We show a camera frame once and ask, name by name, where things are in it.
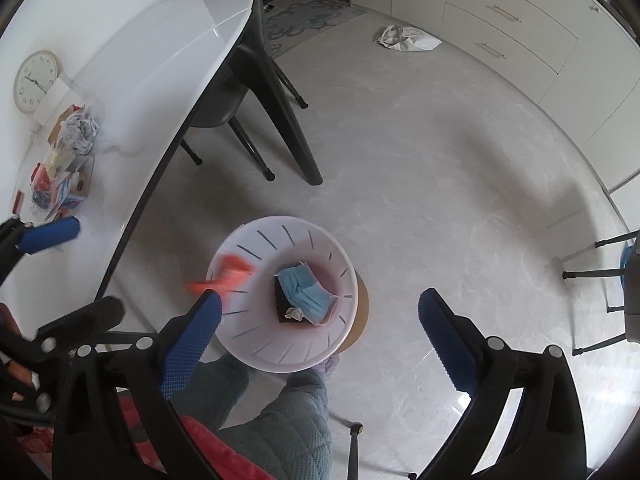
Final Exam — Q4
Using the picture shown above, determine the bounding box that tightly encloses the black table leg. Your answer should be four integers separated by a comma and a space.
235, 0, 323, 186

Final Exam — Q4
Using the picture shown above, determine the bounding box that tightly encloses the chair with thin black legs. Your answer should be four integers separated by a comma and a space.
562, 227, 640, 356

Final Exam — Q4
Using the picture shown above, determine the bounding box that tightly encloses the dark maroon box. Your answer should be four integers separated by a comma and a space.
273, 272, 311, 324

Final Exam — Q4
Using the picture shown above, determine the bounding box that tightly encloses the red fluffy cushion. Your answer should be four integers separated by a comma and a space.
182, 414, 263, 480

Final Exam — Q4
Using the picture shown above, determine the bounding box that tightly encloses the white plastic bag on floor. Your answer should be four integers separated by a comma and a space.
374, 25, 442, 52

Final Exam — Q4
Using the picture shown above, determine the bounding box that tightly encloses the round white wall clock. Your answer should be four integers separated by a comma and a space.
13, 50, 61, 113

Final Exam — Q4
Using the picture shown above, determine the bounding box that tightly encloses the white slotted plastic bin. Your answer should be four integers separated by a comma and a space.
206, 215, 359, 374

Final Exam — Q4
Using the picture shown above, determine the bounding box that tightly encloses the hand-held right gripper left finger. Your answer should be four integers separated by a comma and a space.
51, 290, 223, 480

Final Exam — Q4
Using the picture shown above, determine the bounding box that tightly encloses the red patterned cloth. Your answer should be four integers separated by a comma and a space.
15, 390, 168, 480

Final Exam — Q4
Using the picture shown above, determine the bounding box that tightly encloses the grey-white plastic bag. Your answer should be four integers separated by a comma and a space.
57, 105, 103, 156

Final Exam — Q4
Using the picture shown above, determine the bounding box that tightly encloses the grey chair with black legs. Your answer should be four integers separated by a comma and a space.
169, 0, 309, 182

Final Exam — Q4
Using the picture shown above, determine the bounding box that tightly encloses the brown cardboard sheet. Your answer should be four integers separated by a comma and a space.
47, 104, 83, 145

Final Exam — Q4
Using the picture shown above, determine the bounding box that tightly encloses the orange-red wrapper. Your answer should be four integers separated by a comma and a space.
187, 255, 258, 295

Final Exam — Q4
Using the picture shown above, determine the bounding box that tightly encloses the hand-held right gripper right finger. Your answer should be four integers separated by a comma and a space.
418, 287, 588, 480

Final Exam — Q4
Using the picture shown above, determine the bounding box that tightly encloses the person's left leg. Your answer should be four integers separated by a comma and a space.
172, 355, 251, 431

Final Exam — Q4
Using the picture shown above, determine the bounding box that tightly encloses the round wooden stool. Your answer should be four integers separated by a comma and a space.
340, 270, 371, 353

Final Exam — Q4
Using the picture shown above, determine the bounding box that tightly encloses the white cabinet with drawers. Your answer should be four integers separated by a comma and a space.
350, 0, 640, 193

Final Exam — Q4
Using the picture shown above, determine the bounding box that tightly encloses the person's leg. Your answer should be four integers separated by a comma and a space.
220, 370, 333, 480
172, 355, 251, 431

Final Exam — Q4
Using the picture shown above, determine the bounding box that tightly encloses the grey patterned rug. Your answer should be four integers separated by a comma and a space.
262, 0, 368, 58

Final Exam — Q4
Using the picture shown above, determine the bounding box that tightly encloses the blue face mask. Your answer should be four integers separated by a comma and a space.
276, 261, 342, 326

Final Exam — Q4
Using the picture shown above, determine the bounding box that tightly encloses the blue packet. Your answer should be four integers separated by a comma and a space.
31, 187, 58, 211

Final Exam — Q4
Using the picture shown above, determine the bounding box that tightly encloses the white paper box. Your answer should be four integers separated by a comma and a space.
35, 76, 76, 126

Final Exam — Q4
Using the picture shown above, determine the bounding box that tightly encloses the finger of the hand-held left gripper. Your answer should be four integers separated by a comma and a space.
20, 296, 126, 361
0, 216, 82, 286

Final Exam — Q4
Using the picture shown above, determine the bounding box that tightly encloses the person's right leg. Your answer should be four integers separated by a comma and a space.
220, 370, 333, 480

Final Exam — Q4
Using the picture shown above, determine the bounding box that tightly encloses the black metal chair leg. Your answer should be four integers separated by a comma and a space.
346, 424, 363, 480

